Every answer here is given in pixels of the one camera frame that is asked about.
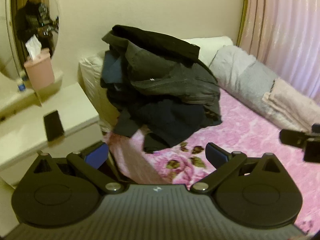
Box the black smartphone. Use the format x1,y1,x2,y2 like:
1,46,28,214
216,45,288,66
43,110,65,142

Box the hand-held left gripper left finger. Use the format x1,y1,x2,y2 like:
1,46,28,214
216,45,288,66
32,141,125,195

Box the grey rolled duvet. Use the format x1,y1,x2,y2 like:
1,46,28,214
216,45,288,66
208,45,320,133

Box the oval mirror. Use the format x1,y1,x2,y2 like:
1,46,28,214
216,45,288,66
0,0,62,107

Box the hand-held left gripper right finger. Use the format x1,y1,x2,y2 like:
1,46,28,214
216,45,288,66
190,142,284,195

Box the dark navy sweater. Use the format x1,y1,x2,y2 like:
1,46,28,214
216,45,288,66
107,84,223,155

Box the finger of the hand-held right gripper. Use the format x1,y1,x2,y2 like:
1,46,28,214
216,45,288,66
279,128,309,147

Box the pink tissue box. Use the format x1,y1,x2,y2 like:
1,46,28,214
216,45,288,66
23,34,56,91

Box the white pillow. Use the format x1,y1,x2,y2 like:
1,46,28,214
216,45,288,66
182,36,233,67
78,52,122,132

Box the pink floral blanket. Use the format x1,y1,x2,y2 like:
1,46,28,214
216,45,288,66
102,88,320,233

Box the black pants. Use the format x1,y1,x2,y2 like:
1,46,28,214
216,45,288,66
101,24,201,61

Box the pale pink folded towel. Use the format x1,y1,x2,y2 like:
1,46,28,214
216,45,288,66
261,77,320,133

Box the white dresser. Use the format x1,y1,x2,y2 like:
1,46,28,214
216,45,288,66
0,70,103,230

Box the clear water bottle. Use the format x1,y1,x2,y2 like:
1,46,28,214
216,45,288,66
15,77,27,93

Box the navy blue garment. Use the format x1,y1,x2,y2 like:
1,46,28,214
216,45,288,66
100,51,133,86

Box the pink curtain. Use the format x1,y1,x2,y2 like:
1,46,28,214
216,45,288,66
237,0,320,103

